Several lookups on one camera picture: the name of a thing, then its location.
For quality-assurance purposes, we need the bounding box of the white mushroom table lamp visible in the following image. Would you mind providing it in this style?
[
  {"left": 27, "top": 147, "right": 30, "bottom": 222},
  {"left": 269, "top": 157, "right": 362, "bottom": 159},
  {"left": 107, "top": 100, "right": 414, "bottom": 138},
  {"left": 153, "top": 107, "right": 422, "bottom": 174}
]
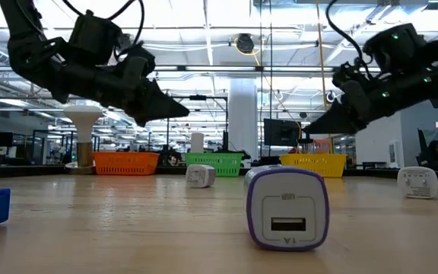
[{"left": 62, "top": 105, "right": 104, "bottom": 175}]

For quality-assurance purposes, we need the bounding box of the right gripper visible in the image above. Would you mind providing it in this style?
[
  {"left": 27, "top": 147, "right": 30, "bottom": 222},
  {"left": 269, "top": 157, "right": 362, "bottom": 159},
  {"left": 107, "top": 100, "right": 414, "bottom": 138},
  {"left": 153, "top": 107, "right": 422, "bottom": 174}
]
[{"left": 303, "top": 73, "right": 438, "bottom": 135}]

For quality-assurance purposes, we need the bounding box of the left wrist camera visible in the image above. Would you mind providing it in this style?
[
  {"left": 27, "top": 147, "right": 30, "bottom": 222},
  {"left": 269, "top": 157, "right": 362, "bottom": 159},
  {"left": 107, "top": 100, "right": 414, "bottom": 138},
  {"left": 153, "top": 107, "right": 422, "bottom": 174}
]
[{"left": 122, "top": 43, "right": 157, "bottom": 69}]

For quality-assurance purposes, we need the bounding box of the black office chair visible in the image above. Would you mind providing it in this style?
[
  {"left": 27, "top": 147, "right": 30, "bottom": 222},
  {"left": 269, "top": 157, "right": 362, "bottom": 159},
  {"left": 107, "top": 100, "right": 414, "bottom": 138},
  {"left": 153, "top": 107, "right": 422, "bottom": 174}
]
[{"left": 416, "top": 128, "right": 431, "bottom": 168}]

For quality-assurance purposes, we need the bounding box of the orange plastic basket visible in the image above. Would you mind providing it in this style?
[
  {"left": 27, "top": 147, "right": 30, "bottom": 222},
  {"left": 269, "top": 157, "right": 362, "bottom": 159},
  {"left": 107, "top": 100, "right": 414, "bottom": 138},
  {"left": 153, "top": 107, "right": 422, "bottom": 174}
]
[{"left": 93, "top": 151, "right": 160, "bottom": 177}]

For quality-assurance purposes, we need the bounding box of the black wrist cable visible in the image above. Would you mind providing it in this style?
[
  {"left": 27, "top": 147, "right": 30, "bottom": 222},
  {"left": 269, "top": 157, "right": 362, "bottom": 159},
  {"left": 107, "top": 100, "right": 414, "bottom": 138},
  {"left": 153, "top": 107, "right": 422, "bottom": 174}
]
[
  {"left": 325, "top": 0, "right": 374, "bottom": 68},
  {"left": 62, "top": 0, "right": 146, "bottom": 53}
]

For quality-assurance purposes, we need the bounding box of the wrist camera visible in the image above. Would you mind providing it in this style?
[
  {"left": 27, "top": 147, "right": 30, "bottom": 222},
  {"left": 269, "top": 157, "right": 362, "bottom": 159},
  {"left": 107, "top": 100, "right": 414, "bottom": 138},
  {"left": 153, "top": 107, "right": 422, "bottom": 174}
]
[
  {"left": 332, "top": 62, "right": 372, "bottom": 87},
  {"left": 122, "top": 43, "right": 157, "bottom": 69}
]

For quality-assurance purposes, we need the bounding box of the lavender white USB charger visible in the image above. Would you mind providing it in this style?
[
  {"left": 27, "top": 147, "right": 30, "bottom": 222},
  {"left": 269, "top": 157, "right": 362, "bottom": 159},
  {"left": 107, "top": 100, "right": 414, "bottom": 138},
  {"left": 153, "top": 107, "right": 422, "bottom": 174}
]
[{"left": 243, "top": 164, "right": 331, "bottom": 253}]

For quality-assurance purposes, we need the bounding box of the yellow plastic basket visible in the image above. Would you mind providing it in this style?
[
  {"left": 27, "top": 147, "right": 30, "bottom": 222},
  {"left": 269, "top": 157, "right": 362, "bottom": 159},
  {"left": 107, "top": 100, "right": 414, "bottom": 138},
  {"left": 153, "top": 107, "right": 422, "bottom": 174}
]
[{"left": 279, "top": 153, "right": 348, "bottom": 179}]

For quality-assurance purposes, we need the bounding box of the green white USB charger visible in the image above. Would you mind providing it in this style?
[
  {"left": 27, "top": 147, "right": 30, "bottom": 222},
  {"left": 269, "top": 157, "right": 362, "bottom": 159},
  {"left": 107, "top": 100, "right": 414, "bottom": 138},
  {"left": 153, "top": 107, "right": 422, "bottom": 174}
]
[{"left": 396, "top": 166, "right": 438, "bottom": 200}]

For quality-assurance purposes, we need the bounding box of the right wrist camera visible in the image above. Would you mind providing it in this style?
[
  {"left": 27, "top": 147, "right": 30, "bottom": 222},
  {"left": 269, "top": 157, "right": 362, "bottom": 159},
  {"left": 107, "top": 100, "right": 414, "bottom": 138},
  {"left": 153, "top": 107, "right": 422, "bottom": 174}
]
[{"left": 332, "top": 62, "right": 372, "bottom": 87}]

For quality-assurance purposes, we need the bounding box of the black ceiling cable reel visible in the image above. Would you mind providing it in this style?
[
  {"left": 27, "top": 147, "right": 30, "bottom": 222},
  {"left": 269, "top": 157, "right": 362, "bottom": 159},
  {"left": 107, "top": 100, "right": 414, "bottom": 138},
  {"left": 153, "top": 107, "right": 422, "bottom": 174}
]
[{"left": 235, "top": 33, "right": 256, "bottom": 54}]

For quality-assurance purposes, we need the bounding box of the green plastic basket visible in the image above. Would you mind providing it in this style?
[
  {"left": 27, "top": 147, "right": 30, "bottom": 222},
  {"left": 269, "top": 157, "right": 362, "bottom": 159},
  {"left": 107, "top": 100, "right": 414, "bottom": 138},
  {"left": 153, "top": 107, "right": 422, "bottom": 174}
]
[{"left": 185, "top": 152, "right": 244, "bottom": 178}]

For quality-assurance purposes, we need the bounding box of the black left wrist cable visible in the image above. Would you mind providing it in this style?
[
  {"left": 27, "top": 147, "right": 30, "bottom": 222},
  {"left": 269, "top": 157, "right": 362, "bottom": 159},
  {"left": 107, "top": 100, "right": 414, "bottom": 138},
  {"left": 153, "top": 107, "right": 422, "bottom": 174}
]
[{"left": 62, "top": 0, "right": 146, "bottom": 53}]

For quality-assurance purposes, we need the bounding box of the purple white USB charger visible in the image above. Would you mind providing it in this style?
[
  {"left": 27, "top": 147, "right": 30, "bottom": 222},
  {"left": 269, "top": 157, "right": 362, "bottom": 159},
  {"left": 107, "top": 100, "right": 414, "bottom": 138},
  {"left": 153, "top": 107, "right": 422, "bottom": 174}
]
[{"left": 185, "top": 164, "right": 217, "bottom": 189}]

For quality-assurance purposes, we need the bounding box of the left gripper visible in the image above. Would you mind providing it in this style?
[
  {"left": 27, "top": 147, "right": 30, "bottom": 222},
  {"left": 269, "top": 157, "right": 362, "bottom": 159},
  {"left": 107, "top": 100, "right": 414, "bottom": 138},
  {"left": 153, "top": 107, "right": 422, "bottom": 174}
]
[{"left": 54, "top": 56, "right": 191, "bottom": 129}]

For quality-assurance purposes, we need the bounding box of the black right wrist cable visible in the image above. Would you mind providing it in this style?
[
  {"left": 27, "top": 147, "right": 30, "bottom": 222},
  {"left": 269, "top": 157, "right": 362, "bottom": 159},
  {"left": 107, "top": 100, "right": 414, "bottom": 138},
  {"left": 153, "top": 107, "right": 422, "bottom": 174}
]
[{"left": 325, "top": 0, "right": 374, "bottom": 68}]

